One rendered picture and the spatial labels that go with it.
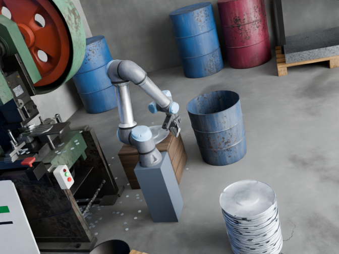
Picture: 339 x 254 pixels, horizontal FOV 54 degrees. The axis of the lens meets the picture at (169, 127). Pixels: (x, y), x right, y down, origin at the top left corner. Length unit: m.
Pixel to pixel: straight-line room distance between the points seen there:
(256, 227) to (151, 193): 0.73
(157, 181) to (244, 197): 0.57
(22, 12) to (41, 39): 0.20
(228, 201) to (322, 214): 0.62
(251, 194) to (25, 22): 1.81
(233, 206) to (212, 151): 0.89
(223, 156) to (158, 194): 0.70
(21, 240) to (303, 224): 1.81
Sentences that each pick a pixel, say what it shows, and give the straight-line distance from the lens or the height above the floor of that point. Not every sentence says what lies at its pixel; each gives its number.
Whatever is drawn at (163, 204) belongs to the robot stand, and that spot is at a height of 0.16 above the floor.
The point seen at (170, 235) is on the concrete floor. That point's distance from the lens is 2.23.
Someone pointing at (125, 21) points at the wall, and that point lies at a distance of 5.39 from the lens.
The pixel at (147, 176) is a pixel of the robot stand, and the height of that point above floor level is 0.39.
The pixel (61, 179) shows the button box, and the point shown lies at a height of 0.57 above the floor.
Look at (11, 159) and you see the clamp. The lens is 2.23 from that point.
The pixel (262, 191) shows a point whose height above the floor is 0.33.
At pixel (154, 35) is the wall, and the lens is 5.29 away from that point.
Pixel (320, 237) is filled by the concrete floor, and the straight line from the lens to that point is 2.08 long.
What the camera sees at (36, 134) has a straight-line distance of 2.28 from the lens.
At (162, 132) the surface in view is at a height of 0.38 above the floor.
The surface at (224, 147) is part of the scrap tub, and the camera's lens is 2.57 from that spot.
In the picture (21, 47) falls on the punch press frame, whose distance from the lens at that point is 2.30.
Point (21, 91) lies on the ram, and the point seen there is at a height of 1.05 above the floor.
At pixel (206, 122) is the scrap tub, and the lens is 2.46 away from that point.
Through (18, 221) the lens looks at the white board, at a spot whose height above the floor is 0.29.
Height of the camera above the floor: 1.53
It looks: 26 degrees down
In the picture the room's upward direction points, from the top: 17 degrees counter-clockwise
